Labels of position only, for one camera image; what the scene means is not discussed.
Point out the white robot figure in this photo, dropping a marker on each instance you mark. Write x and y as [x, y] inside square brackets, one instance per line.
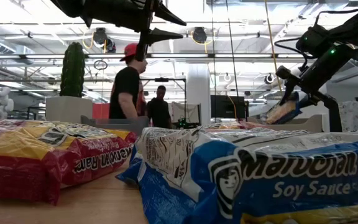
[0, 104]

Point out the red Maruchan ramen packet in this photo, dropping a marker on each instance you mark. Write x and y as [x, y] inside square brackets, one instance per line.
[228, 126]
[26, 155]

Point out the person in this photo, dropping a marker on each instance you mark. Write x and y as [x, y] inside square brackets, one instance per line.
[158, 112]
[124, 87]

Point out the white hexagonal planter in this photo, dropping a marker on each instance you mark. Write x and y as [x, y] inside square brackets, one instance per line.
[68, 109]

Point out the dark grey bin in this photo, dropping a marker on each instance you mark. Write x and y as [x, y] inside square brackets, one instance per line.
[104, 124]

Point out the long ceiling light bar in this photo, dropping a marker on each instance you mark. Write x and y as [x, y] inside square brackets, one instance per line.
[197, 56]

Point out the black upright panel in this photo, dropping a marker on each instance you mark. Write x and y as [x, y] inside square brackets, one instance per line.
[335, 121]

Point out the white patterned cloth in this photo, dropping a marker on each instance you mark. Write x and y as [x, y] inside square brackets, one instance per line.
[356, 116]

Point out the light grey bin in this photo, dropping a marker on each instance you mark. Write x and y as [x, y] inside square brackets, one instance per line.
[303, 124]

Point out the black frame rig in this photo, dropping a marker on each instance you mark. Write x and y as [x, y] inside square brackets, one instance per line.
[162, 80]

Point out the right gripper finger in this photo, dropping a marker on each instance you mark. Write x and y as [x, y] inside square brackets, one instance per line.
[309, 101]
[288, 90]

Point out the green cactus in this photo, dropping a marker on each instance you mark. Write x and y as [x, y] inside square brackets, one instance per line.
[72, 71]

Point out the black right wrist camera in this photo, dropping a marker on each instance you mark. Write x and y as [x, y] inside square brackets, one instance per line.
[312, 40]

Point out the black monitor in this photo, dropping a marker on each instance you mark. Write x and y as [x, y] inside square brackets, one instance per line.
[225, 107]

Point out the blue Maruchan ramen packet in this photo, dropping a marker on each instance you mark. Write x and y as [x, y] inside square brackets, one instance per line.
[280, 113]
[259, 180]

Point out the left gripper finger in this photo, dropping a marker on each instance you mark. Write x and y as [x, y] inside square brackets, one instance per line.
[166, 14]
[162, 35]

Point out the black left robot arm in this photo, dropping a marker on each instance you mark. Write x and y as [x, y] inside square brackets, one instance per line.
[70, 7]

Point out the white building column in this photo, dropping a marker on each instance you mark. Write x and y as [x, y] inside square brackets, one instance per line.
[198, 93]

